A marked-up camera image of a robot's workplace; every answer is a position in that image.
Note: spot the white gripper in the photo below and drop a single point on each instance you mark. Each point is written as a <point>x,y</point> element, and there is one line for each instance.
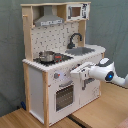
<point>82,72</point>

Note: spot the stove knob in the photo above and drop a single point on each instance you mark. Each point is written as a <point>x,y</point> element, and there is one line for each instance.
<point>56,75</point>

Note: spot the white oven door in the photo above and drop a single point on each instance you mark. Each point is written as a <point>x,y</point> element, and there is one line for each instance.
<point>63,98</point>

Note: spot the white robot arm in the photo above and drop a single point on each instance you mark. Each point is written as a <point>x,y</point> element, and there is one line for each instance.
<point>103,71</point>

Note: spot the wooden toy kitchen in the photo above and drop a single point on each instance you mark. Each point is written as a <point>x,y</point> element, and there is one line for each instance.
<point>54,38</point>

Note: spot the white fridge door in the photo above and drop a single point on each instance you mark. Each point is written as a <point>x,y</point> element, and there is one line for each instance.
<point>90,90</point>

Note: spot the grey toy sink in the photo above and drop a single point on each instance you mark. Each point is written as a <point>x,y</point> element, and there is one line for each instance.
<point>79,51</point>

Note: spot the black stovetop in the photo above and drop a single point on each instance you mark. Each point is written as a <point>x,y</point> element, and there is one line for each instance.
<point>58,58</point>

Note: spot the black toy faucet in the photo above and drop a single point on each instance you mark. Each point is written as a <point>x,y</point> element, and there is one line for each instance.
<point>73,41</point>

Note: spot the silver toy pot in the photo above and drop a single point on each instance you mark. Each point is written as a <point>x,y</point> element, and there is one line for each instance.
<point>46,56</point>

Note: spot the toy microwave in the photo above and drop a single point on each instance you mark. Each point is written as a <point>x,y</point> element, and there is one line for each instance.
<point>77,11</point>

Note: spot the grey range hood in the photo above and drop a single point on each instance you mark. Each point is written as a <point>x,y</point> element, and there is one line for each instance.
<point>48,18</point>

